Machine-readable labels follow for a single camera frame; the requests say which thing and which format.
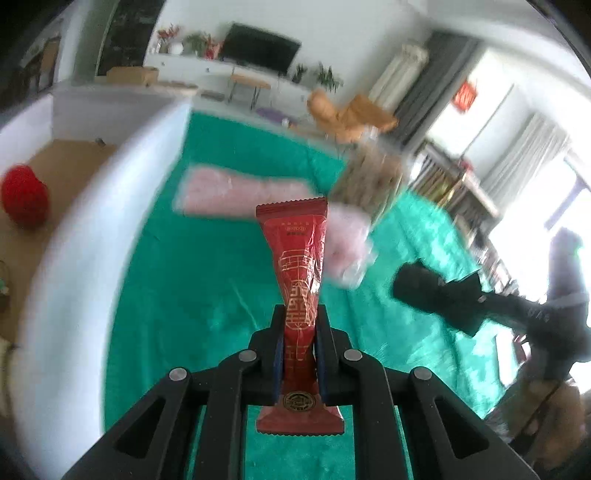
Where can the small plant in dark pot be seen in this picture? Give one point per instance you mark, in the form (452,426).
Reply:
(298,73)

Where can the red wall hanging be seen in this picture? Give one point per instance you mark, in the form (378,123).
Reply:
(465,96)

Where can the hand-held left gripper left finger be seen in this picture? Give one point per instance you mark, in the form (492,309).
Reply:
(279,369)

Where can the white round lamp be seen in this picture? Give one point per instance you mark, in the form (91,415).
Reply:
(174,48)

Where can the black television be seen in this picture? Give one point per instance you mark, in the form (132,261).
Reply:
(258,46)

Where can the purple floor mat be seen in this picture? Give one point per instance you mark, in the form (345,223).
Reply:
(271,115)

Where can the white tv cabinet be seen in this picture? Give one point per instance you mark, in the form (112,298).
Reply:
(207,74)

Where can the grey curtain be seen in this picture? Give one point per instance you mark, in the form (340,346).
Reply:
(434,87)

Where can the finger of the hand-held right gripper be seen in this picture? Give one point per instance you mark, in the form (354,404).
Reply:
(425,288)

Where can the green and red houseplant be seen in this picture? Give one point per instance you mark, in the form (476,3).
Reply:
(198,44)

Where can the brown cardboard box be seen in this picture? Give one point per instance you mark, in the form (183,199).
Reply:
(131,76)

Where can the pink mesh bath pouf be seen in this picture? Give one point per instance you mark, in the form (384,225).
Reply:
(348,244)

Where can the dark glass cabinet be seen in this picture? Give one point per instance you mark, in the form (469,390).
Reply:
(129,32)

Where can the orange lounge chair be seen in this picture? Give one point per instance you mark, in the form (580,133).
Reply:
(355,117)

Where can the person's right forearm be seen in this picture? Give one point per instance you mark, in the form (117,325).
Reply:
(554,408)

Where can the red yarn ball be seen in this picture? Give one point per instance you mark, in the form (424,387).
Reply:
(25,196)

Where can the standing air conditioner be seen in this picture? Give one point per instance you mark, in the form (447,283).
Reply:
(399,74)

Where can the wooden dining chair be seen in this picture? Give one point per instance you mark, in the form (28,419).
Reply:
(50,62)

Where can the clear plastic snack jar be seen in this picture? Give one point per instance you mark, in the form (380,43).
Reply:
(369,180)

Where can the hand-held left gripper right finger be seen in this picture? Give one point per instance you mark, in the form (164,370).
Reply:
(322,369)

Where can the red snack packet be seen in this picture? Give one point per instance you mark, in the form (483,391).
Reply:
(300,258)

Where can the large green potted plant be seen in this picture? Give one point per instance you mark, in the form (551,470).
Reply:
(328,76)

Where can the green velvet tablecloth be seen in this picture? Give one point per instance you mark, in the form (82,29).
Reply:
(207,286)

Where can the wooden stool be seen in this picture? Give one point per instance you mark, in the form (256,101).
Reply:
(249,82)

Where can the white curtain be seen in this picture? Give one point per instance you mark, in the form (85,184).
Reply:
(526,161)

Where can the wooden slatted rack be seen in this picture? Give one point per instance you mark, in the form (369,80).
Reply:
(448,184)

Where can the pink packaged cloth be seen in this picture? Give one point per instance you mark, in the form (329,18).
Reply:
(231,191)

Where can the red flowers in vase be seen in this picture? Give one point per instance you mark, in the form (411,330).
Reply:
(167,37)

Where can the window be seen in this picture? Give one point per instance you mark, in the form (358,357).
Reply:
(540,230)

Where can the white cardboard box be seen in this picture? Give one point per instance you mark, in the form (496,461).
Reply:
(83,258)

